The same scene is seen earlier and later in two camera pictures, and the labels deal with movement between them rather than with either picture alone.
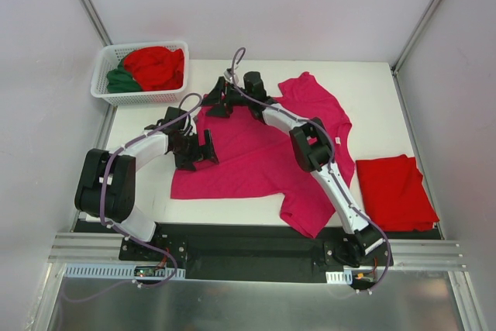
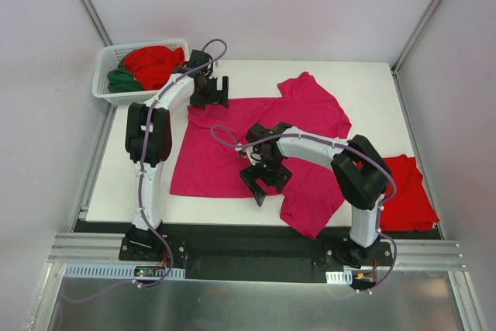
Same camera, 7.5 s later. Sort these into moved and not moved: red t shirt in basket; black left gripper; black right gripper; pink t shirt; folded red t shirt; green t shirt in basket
Moved: black right gripper; black left gripper
Not moved: green t shirt in basket; folded red t shirt; pink t shirt; red t shirt in basket
